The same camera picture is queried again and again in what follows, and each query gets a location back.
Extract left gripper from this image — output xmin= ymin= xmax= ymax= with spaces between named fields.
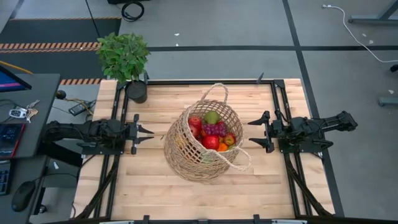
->
xmin=124 ymin=113 xmax=155 ymax=156

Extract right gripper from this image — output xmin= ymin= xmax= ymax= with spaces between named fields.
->
xmin=248 ymin=110 xmax=285 ymax=154

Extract large red peach-toned apple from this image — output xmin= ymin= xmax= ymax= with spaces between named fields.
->
xmin=223 ymin=133 xmax=237 ymax=146

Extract yellow toy fruit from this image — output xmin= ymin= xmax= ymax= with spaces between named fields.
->
xmin=175 ymin=135 xmax=187 ymax=150

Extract purple grape bunch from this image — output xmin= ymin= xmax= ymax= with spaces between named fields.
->
xmin=201 ymin=123 xmax=228 ymax=138

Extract bright red apple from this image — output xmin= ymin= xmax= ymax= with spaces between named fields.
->
xmin=188 ymin=124 xmax=201 ymax=139

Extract pale green pear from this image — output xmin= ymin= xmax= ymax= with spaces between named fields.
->
xmin=203 ymin=110 xmax=221 ymax=125

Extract round red tomato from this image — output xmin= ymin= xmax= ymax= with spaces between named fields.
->
xmin=202 ymin=134 xmax=220 ymax=151

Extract open-weave wicker basket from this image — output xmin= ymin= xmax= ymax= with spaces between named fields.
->
xmin=164 ymin=82 xmax=252 ymax=183

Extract black plant pot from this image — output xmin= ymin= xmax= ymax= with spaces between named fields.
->
xmin=126 ymin=80 xmax=149 ymax=105

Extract black power adapter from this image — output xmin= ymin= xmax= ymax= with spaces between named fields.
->
xmin=68 ymin=99 xmax=97 ymax=117

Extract green leafy potted tree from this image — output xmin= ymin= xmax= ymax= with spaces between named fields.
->
xmin=95 ymin=32 xmax=152 ymax=84

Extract black side desk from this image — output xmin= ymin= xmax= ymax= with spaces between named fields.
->
xmin=0 ymin=73 xmax=62 ymax=224

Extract bunch of keys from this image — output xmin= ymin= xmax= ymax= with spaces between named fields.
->
xmin=8 ymin=99 xmax=40 ymax=123

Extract grey desk foot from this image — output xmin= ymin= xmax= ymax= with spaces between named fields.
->
xmin=378 ymin=96 xmax=398 ymax=107

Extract red-edged tablet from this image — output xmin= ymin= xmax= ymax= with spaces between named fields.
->
xmin=0 ymin=123 xmax=25 ymax=159

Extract black computer mouse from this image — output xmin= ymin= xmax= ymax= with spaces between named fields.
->
xmin=11 ymin=180 xmax=37 ymax=212

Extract hazard-striped black floor mat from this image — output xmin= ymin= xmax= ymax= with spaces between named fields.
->
xmin=0 ymin=17 xmax=122 ymax=86

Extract monitor with blue screen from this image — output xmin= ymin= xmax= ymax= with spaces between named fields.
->
xmin=0 ymin=64 xmax=32 ymax=93

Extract black keyboard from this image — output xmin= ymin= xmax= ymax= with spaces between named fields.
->
xmin=0 ymin=161 xmax=12 ymax=196

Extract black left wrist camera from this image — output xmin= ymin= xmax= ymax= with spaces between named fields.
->
xmin=107 ymin=119 xmax=124 ymax=133

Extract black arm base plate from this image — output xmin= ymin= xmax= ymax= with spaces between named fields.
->
xmin=278 ymin=138 xmax=334 ymax=154
xmin=81 ymin=142 xmax=125 ymax=156

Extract black aluminium frame struts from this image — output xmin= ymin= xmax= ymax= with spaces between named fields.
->
xmin=74 ymin=81 xmax=129 ymax=220
xmin=272 ymin=79 xmax=335 ymax=217

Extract black table edge rail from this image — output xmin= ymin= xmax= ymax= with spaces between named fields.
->
xmin=116 ymin=79 xmax=285 ymax=86

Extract black coiled cable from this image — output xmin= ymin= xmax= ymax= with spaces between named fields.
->
xmin=121 ymin=1 xmax=146 ymax=22

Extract white floor cable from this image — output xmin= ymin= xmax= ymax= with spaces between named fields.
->
xmin=322 ymin=4 xmax=398 ymax=63

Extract yellow cable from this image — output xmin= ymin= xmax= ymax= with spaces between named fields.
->
xmin=0 ymin=60 xmax=34 ymax=75

